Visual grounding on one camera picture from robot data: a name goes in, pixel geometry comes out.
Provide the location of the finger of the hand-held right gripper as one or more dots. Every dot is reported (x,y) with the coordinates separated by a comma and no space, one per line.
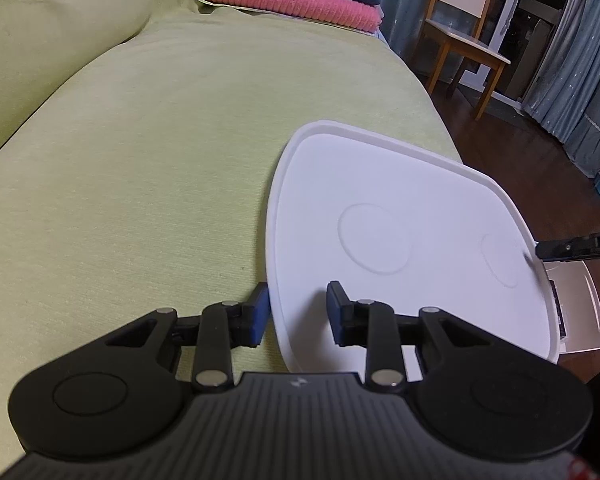
(565,250)

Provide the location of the blue-grey curtain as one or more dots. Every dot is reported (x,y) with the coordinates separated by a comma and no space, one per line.
(580,60)
(405,0)

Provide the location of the white plastic bin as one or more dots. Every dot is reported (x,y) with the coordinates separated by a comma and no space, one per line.
(585,300)

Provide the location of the sliding glass door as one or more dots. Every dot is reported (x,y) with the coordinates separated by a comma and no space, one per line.
(535,20)

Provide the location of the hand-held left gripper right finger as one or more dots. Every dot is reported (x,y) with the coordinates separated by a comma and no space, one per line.
(334,315)

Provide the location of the white plastic lid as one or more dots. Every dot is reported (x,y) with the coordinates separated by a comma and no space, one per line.
(405,185)

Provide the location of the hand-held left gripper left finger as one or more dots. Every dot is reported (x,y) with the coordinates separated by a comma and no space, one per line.
(260,317)

